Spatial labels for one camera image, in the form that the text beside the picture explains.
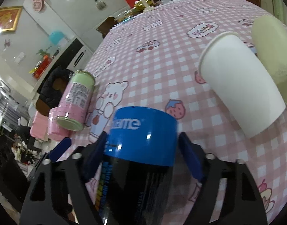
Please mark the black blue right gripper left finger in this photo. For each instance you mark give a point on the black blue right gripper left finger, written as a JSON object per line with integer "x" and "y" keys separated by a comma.
{"x": 55, "y": 184}

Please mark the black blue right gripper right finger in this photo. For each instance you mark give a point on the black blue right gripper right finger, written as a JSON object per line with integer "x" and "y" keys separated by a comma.
{"x": 242, "y": 203}

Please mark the blue black metal cup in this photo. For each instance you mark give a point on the blue black metal cup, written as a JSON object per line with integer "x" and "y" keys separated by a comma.
{"x": 137, "y": 166}

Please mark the pink plastic cup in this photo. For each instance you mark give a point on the pink plastic cup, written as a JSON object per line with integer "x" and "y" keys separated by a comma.
{"x": 54, "y": 131}

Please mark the white paper cup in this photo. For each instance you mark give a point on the white paper cup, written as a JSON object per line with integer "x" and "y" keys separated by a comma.
{"x": 242, "y": 83}

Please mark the large green fuzzy cup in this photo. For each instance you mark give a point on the large green fuzzy cup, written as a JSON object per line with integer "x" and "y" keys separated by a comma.
{"x": 270, "y": 39}

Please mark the pink green labelled can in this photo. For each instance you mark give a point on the pink green labelled can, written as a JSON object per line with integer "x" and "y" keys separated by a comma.
{"x": 73, "y": 106}

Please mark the black jacket on chair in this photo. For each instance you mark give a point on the black jacket on chair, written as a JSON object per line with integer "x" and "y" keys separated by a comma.
{"x": 53, "y": 88}

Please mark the potted green plant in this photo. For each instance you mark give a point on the potted green plant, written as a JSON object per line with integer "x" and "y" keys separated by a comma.
{"x": 44, "y": 53}

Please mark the white black sideboard cabinet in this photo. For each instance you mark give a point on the white black sideboard cabinet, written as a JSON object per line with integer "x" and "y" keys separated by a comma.
{"x": 74, "y": 56}

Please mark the blue white humidifier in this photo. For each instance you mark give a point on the blue white humidifier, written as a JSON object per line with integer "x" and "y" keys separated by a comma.
{"x": 56, "y": 36}

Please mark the pink checkered tablecloth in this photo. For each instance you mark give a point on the pink checkered tablecloth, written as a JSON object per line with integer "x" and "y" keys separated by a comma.
{"x": 154, "y": 58}

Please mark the brown chair left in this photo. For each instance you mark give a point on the brown chair left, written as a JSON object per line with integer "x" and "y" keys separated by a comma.
{"x": 106, "y": 26}

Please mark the gold framed red picture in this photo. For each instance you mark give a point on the gold framed red picture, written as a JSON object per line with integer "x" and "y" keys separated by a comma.
{"x": 9, "y": 18}

